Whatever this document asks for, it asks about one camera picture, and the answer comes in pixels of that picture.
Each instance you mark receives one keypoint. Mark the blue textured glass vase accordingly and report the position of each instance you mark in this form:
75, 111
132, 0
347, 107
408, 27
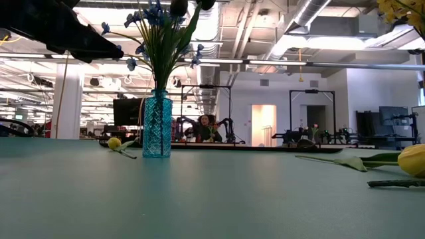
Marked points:
157, 126

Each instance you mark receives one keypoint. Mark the yellow artificial blossom bunch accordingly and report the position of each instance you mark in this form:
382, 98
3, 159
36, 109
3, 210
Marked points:
395, 183
415, 20

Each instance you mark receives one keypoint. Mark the black background monitor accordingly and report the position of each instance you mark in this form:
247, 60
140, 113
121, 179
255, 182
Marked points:
127, 111

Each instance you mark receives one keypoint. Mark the black background robot arm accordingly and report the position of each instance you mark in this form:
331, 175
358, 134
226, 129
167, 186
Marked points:
186, 120
229, 127

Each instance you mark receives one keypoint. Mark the person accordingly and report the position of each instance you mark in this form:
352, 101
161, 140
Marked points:
206, 127

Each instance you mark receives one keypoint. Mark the white pillar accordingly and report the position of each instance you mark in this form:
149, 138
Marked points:
71, 99

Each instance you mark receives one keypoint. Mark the orange lit doorway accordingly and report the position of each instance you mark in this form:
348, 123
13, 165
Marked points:
264, 123

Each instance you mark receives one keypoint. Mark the long grey ceiling rail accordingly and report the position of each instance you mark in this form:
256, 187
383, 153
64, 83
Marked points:
332, 63

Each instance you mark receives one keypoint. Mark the grey rectangular air duct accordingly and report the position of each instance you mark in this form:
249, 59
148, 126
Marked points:
332, 26

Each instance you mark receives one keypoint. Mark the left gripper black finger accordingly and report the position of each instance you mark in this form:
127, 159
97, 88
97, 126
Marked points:
76, 40

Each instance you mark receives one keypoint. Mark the dark desk monitor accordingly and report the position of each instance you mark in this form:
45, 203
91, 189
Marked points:
393, 116

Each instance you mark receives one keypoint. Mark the silver round ventilation duct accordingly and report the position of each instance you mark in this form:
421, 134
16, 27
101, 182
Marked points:
308, 13

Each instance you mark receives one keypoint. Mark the black background stand frame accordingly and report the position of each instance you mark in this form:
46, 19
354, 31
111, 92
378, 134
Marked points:
312, 91
206, 86

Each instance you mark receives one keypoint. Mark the yellow artificial tulip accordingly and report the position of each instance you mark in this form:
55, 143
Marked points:
413, 161
114, 143

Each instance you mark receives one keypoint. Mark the black aluminium table frame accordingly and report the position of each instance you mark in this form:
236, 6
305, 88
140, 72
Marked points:
265, 149

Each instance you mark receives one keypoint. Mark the black background cabinet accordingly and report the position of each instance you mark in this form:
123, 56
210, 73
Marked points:
365, 123

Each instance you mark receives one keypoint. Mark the black background robot station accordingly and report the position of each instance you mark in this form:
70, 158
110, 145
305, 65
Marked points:
292, 135

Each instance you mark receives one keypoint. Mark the white screen panel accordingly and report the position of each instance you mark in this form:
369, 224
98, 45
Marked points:
419, 119

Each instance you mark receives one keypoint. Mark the green table mat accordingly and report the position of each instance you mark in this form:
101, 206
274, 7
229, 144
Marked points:
232, 199

